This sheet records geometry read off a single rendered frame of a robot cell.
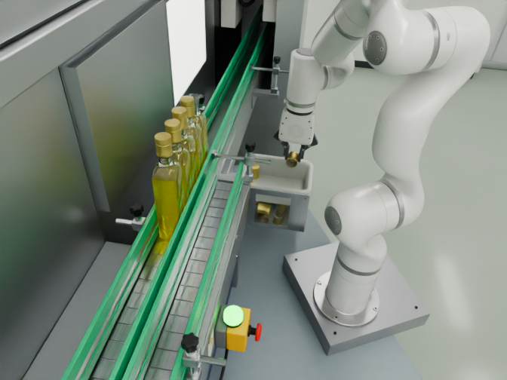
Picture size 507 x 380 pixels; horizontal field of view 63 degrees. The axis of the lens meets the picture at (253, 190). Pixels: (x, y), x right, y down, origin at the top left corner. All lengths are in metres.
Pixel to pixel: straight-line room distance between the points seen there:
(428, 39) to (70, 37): 0.59
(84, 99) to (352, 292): 0.79
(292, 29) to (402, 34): 1.20
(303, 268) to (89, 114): 0.77
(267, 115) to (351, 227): 1.23
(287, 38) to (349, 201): 1.12
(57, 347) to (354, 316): 0.74
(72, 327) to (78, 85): 0.47
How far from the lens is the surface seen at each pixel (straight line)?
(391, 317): 1.26
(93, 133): 0.87
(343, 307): 1.20
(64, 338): 0.92
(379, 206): 0.93
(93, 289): 0.98
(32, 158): 0.77
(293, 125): 1.20
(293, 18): 1.86
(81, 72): 0.83
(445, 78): 0.82
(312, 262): 1.32
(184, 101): 1.01
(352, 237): 0.92
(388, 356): 1.26
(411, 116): 0.81
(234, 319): 0.92
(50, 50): 0.76
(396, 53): 0.71
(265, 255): 1.40
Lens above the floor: 1.79
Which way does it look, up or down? 39 degrees down
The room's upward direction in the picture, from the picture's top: 3 degrees clockwise
